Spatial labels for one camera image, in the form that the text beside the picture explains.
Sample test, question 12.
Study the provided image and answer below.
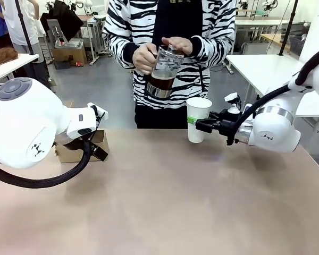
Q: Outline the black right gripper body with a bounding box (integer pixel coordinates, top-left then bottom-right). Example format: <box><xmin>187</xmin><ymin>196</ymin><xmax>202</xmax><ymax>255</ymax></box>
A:
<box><xmin>219</xmin><ymin>108</ymin><xmax>242</xmax><ymax>138</ymax></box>

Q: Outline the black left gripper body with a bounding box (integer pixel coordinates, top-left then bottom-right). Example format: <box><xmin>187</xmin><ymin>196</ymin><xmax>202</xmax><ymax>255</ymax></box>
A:
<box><xmin>54</xmin><ymin>134</ymin><xmax>86</xmax><ymax>152</ymax></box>

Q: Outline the brown cardboard cup carrier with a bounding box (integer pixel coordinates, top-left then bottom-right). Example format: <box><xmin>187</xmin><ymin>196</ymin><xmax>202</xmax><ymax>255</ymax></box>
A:
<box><xmin>55</xmin><ymin>129</ymin><xmax>110</xmax><ymax>164</ymax></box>

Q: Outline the white paper cup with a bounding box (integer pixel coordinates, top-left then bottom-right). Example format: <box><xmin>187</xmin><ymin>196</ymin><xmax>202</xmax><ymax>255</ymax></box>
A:
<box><xmin>186</xmin><ymin>97</ymin><xmax>213</xmax><ymax>144</ymax></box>

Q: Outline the glass french press with coffee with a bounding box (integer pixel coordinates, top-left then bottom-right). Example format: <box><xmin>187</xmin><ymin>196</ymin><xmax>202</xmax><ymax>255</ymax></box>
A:
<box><xmin>145</xmin><ymin>44</ymin><xmax>186</xmax><ymax>99</ymax></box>

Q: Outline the person's right forearm zebra sleeve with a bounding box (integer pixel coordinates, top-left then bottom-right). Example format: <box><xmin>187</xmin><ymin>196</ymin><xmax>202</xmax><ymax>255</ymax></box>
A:
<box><xmin>103</xmin><ymin>23</ymin><xmax>140</xmax><ymax>67</ymax></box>

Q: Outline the person's left forearm zebra sleeve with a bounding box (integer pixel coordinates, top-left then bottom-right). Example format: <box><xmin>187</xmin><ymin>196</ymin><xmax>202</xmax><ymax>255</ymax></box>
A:
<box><xmin>190</xmin><ymin>26</ymin><xmax>237</xmax><ymax>58</ymax></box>

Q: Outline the person's left hand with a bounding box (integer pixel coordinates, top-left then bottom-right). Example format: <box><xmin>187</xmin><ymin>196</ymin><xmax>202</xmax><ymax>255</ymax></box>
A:
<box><xmin>161</xmin><ymin>36</ymin><xmax>194</xmax><ymax>56</ymax></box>

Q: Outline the person's right hand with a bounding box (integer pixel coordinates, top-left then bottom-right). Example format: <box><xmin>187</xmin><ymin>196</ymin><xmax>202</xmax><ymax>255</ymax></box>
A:
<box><xmin>133</xmin><ymin>42</ymin><xmax>160</xmax><ymax>77</ymax></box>

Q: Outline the person's torso zebra hoodie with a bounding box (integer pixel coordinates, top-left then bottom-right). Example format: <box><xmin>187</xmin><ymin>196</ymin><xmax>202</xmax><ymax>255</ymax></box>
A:
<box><xmin>103</xmin><ymin>0</ymin><xmax>237</xmax><ymax>130</ymax></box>

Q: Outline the large white table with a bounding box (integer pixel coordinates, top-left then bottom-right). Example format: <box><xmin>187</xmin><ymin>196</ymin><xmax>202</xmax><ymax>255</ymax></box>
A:
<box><xmin>225</xmin><ymin>54</ymin><xmax>319</xmax><ymax>118</ymax></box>

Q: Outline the brown cardboard box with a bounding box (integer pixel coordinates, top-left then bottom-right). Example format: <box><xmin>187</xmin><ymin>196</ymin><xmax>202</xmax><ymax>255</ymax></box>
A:
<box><xmin>52</xmin><ymin>38</ymin><xmax>88</xmax><ymax>64</ymax></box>

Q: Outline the white side table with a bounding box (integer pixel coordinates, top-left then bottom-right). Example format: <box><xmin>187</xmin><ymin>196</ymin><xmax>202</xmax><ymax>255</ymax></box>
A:
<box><xmin>0</xmin><ymin>53</ymin><xmax>40</xmax><ymax>86</ymax></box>

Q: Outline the white background workbench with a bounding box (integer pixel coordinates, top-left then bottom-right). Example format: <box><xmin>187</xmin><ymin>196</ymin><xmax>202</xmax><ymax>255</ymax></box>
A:
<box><xmin>235</xmin><ymin>16</ymin><xmax>291</xmax><ymax>35</ymax></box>

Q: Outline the black tripod pole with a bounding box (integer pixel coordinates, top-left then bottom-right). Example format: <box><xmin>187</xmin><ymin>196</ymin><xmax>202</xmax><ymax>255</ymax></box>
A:
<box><xmin>14</xmin><ymin>0</ymin><xmax>35</xmax><ymax>56</ymax></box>
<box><xmin>278</xmin><ymin>0</ymin><xmax>299</xmax><ymax>56</ymax></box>

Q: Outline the brown furry cloth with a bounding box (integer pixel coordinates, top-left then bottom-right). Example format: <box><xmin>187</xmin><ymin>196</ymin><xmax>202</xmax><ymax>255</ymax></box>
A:
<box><xmin>0</xmin><ymin>47</ymin><xmax>19</xmax><ymax>69</ymax></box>

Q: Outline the black cloth on chair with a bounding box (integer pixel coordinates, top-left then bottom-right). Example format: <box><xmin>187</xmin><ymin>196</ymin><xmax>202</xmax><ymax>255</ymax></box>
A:
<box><xmin>39</xmin><ymin>0</ymin><xmax>85</xmax><ymax>43</ymax></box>

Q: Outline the bystander in white shirt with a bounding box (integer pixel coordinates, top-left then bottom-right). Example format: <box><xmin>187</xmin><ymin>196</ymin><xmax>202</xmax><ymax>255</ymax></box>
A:
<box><xmin>1</xmin><ymin>0</ymin><xmax>56</xmax><ymax>92</ymax></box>

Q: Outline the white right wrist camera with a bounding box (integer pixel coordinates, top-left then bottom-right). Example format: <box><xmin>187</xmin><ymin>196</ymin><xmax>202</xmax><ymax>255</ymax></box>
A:
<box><xmin>224</xmin><ymin>92</ymin><xmax>242</xmax><ymax>114</ymax></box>

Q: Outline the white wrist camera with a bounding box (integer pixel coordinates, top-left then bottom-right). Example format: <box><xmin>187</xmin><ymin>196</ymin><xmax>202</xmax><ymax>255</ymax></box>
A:
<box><xmin>87</xmin><ymin>102</ymin><xmax>108</xmax><ymax>121</ymax></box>
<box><xmin>224</xmin><ymin>92</ymin><xmax>242</xmax><ymax>114</ymax></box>

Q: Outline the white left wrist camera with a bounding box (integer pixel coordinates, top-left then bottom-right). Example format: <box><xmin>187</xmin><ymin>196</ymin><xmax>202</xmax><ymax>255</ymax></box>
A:
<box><xmin>87</xmin><ymin>102</ymin><xmax>108</xmax><ymax>121</ymax></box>

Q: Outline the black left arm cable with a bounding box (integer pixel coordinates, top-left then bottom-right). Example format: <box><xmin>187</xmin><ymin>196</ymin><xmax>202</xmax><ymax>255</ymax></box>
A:
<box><xmin>0</xmin><ymin>105</ymin><xmax>109</xmax><ymax>190</ymax></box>

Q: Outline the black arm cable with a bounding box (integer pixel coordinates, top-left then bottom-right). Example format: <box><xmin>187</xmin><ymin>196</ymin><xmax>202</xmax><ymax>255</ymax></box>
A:
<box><xmin>0</xmin><ymin>105</ymin><xmax>109</xmax><ymax>190</ymax></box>
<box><xmin>226</xmin><ymin>44</ymin><xmax>319</xmax><ymax>146</ymax></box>

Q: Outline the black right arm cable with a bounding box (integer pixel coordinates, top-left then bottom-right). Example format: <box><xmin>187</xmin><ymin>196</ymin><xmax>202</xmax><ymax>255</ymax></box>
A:
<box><xmin>226</xmin><ymin>44</ymin><xmax>319</xmax><ymax>146</ymax></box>

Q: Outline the grey wire basket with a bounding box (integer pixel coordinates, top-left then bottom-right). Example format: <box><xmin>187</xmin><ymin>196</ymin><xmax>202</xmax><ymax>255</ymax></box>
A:
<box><xmin>289</xmin><ymin>35</ymin><xmax>308</xmax><ymax>57</ymax></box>

